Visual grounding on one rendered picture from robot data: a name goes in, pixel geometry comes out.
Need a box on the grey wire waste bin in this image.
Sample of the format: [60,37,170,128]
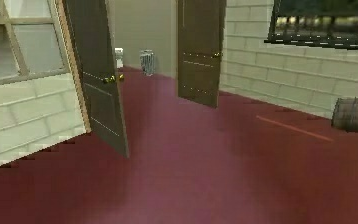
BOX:
[139,49,156,77]

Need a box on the black framed window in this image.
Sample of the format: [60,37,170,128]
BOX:
[263,0,358,52]

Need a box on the white toilet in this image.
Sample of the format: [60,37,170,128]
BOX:
[114,47,125,69]

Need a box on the brown wooden barrel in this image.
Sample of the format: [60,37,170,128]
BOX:
[330,96,358,135]

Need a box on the beige framed window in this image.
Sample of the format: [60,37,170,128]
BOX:
[0,0,71,88]

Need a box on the dark brown room door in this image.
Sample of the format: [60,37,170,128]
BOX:
[62,0,130,159]
[176,0,228,109]

